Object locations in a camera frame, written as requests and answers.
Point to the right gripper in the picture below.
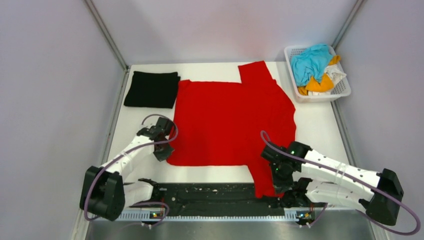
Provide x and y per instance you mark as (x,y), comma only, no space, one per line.
(281,186)

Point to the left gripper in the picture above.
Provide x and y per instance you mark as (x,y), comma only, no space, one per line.
(163,156)

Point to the red t shirt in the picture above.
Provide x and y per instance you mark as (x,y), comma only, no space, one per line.
(220,123)

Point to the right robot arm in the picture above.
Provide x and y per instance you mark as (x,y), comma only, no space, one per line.
(305,177)

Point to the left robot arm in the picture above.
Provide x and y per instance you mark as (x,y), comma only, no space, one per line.
(106,191)

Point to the folded black t shirt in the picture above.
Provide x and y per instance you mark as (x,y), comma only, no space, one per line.
(152,90)

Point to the orange t shirt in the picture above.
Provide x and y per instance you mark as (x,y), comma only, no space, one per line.
(302,89)

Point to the white plastic laundry basket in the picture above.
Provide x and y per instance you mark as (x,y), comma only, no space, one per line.
(341,88)

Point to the white t shirt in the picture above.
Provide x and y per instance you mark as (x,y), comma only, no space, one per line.
(331,77)

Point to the light blue t shirt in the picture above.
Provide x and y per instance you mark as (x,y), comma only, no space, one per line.
(310,63)

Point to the aluminium frame rail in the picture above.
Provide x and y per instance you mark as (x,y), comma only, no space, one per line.
(144,212)

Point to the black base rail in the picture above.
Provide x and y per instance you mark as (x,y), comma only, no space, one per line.
(225,200)

